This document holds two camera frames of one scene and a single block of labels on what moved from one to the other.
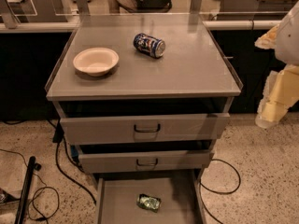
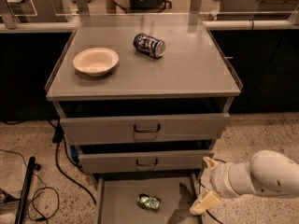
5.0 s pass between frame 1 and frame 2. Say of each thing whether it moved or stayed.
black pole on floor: stayed
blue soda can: stayed
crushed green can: stayed
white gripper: moved
